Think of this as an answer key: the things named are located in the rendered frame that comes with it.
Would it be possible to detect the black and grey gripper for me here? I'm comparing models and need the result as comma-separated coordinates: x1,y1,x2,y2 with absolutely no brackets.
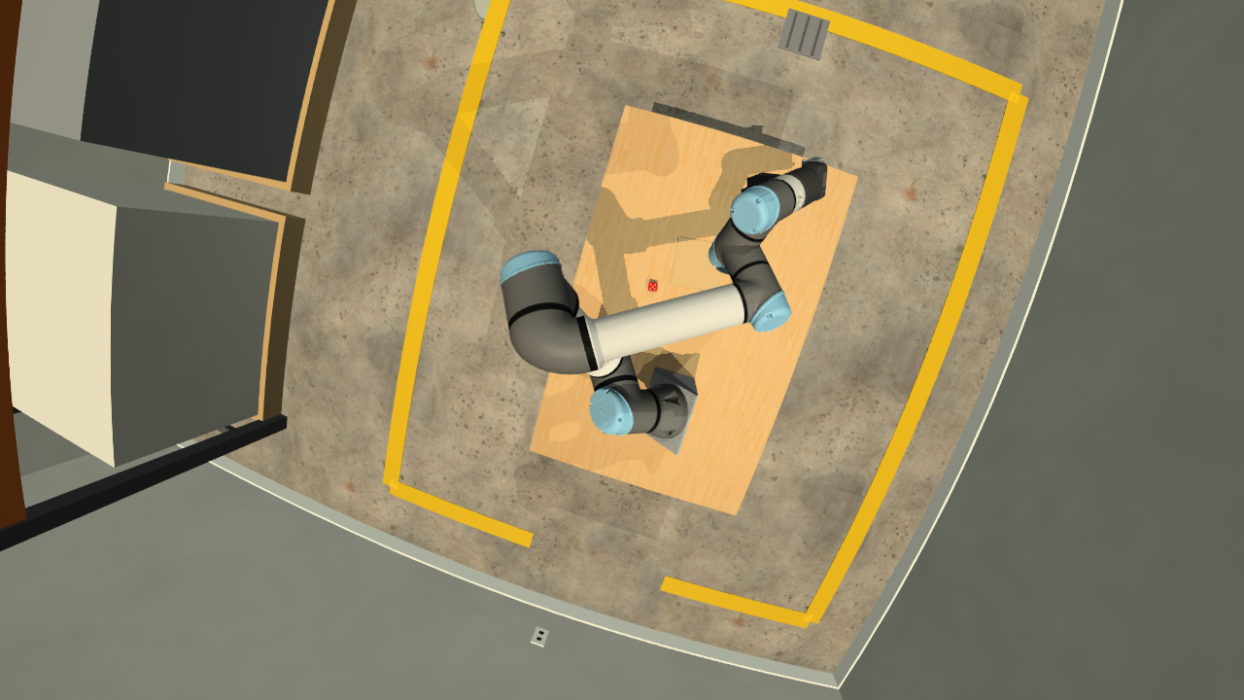
741,157,827,213

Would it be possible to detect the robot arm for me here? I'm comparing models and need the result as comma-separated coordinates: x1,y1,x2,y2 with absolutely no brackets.
501,179,796,438

